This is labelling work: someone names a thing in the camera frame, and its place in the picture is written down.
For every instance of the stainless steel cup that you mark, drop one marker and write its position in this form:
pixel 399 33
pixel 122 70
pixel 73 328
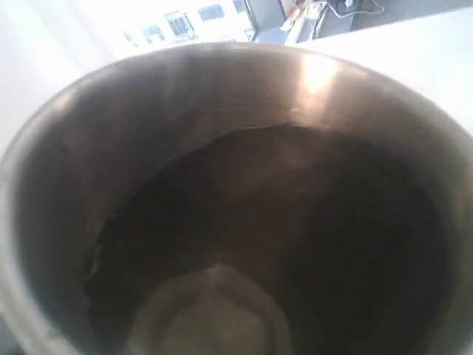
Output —
pixel 238 198

